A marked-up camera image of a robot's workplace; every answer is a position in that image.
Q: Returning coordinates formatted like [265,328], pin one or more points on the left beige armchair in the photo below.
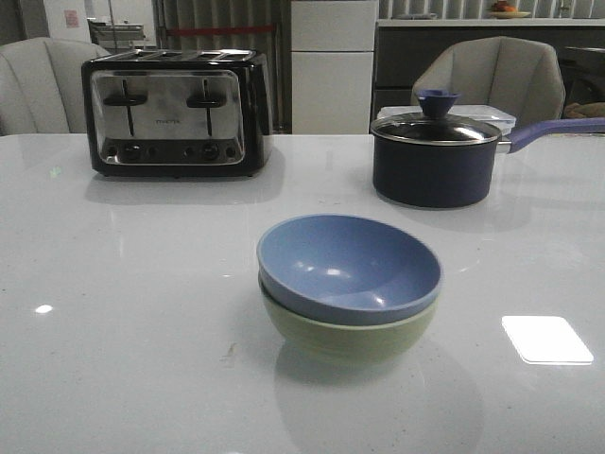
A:
[41,87]

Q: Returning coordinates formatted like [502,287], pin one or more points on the plate of fruit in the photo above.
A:
[503,9]

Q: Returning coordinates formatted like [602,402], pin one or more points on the dark blue saucepan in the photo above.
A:
[431,176]

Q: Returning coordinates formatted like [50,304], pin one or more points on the beige armchair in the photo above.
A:
[41,87]
[516,76]

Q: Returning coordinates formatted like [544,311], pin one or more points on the grey counter cabinet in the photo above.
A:
[404,49]

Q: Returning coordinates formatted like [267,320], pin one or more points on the black and chrome toaster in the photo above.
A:
[173,113]

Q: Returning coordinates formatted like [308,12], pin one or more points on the white refrigerator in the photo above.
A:
[332,47]

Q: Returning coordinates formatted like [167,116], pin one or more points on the right beige armchair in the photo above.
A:
[516,76]

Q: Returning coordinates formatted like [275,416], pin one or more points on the clear plastic container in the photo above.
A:
[484,113]

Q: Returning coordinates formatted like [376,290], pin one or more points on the blue bowl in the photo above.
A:
[347,270]

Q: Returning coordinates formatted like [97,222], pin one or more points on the glass lid with blue knob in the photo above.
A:
[434,124]

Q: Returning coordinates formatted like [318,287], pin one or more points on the green bowl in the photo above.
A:
[349,345]

